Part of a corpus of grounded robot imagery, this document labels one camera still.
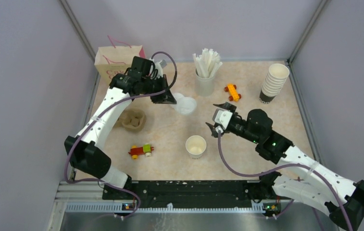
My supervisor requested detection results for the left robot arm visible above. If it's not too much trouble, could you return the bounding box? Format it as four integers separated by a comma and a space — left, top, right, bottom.
64, 56, 176, 199

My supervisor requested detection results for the aluminium frame rail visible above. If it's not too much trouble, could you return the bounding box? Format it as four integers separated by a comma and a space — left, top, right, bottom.
285, 59, 322, 163

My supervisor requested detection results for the white paper cup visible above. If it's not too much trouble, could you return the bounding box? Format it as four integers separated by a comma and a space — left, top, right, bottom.
185, 135, 207, 159

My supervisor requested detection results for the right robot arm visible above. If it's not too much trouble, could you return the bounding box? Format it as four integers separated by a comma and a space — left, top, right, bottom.
208, 102, 364, 231

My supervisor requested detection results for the paper cakes gift bag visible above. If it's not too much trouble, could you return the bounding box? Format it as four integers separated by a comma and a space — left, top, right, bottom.
94, 36, 146, 84

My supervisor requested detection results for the brown pulp cup carrier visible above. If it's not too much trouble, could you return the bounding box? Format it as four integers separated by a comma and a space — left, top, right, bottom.
113, 108, 147, 132

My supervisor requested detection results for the red green toy car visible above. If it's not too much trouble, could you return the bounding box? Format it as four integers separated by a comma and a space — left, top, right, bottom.
128, 143, 154, 160

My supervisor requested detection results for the white plastic cup lid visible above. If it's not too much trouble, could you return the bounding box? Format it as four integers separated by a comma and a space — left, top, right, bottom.
174, 97, 197, 116

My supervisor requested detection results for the stack of paper cups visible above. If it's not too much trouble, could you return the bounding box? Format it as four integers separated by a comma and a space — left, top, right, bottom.
259, 64, 290, 104

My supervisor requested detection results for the orange toy car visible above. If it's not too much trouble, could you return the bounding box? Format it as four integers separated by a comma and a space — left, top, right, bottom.
224, 84, 242, 102

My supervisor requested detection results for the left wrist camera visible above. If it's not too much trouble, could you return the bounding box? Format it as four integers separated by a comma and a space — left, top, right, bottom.
151, 60, 167, 79

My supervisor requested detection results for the white straw holder cup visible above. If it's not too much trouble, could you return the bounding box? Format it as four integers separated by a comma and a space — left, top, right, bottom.
195, 70, 215, 97

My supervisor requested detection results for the stack of white lids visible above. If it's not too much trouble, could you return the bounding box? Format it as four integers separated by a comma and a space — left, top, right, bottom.
170, 93, 185, 108

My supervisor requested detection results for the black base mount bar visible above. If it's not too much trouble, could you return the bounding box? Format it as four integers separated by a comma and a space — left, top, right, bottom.
102, 180, 282, 208

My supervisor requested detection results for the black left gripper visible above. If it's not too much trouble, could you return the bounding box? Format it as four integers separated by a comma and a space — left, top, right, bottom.
141, 74, 176, 104

